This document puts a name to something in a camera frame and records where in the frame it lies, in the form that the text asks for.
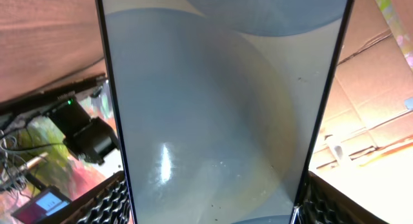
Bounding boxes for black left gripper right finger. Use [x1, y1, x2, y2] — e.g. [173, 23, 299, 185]
[293, 172, 386, 224]

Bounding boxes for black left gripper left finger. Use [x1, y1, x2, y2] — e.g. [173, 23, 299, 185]
[39, 170, 132, 224]

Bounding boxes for blue Galaxy smartphone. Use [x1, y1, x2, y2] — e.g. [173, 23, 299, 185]
[96, 0, 354, 224]

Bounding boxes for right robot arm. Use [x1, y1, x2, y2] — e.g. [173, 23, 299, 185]
[46, 98, 119, 165]

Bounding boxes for small display screen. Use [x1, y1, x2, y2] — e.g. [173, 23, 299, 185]
[11, 186, 72, 224]

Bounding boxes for cardboard box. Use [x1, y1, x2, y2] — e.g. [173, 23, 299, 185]
[312, 0, 412, 168]

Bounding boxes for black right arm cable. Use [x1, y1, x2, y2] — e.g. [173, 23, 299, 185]
[0, 120, 68, 192]

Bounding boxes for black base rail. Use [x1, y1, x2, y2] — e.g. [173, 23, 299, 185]
[1, 74, 106, 116]

